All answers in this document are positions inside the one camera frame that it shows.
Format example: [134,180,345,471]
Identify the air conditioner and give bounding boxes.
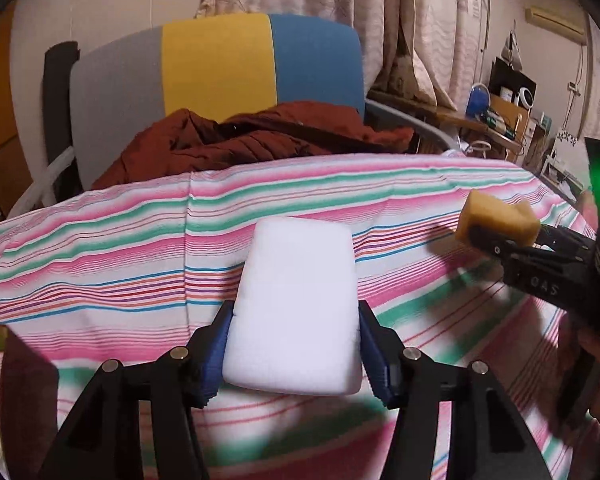
[524,6,587,42]

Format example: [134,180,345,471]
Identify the cardboard box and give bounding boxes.
[386,55,416,93]

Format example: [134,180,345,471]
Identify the striped tablecloth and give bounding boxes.
[0,152,600,480]

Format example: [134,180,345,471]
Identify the wooden cabinet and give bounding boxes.
[0,10,33,231]

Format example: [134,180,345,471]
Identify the grey metal rail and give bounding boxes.
[365,100,461,153]

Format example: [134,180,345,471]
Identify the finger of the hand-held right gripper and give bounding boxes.
[467,222,600,312]
[534,226,599,257]

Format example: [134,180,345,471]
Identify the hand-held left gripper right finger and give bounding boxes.
[358,300,553,480]

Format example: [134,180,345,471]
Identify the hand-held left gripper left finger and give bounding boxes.
[37,300,233,480]

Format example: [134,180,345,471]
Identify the white sponge block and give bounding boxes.
[222,216,363,395]

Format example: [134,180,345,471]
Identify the grey yellow blue chair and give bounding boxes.
[10,12,366,216]

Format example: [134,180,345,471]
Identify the patterned curtain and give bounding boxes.
[195,0,483,111]

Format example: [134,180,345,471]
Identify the blue round fan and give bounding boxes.
[467,85,491,119]

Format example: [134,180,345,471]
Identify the black rolled mat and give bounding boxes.
[42,40,81,196]

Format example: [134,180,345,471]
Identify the yellow sponge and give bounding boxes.
[455,190,541,248]

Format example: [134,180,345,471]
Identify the dark red jacket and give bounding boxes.
[92,101,416,191]

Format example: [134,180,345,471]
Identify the black box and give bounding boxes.
[490,57,537,107]

